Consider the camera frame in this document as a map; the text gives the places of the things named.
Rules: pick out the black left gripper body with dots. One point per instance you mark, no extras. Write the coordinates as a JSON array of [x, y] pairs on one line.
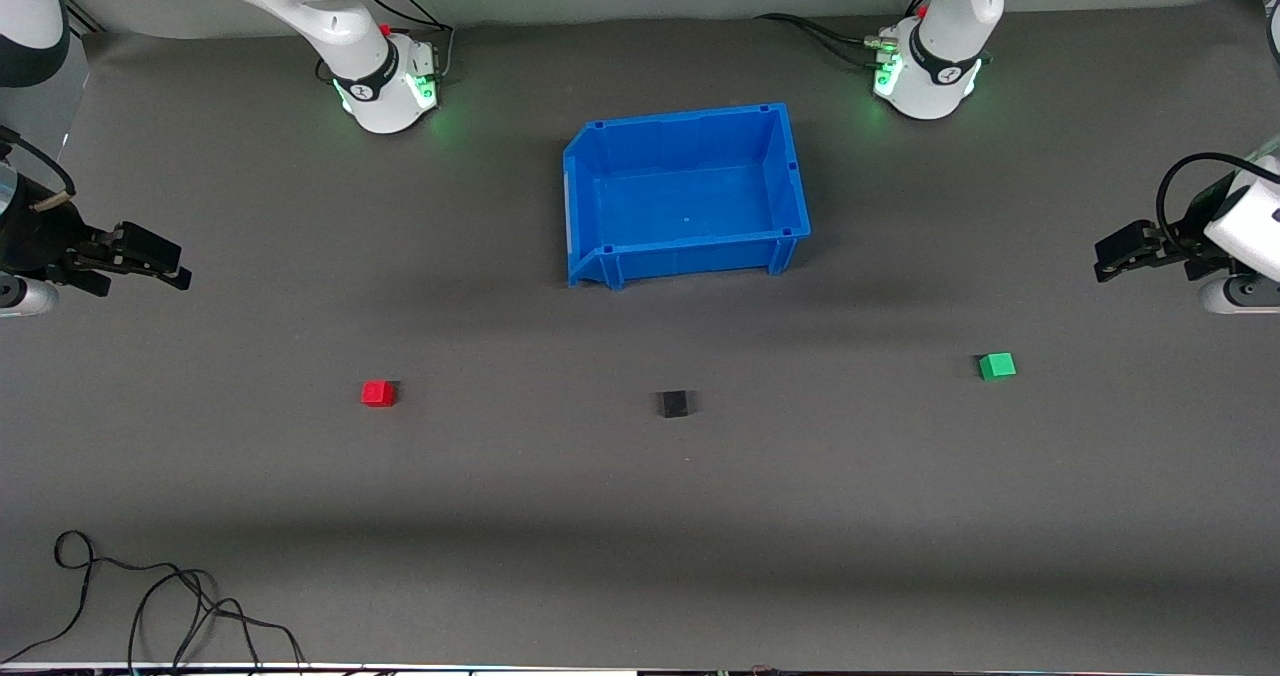
[[1178, 239]]

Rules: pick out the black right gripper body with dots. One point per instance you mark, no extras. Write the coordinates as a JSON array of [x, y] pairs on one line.
[[42, 238]]

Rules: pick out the small green cube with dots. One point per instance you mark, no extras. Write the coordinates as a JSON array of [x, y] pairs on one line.
[[997, 366]]

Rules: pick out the small red cube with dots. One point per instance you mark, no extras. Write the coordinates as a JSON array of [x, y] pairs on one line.
[[377, 394]]

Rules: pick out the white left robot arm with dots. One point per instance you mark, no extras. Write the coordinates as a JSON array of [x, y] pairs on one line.
[[945, 26]]

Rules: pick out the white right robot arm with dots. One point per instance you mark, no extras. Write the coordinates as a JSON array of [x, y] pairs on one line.
[[340, 16]]

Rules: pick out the small black cube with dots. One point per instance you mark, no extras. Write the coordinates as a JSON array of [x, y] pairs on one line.
[[673, 404]]

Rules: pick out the blue plastic storage bin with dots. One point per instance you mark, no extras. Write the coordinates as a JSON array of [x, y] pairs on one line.
[[690, 206]]

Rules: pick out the dark grey table mat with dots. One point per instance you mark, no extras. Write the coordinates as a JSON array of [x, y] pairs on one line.
[[640, 516]]

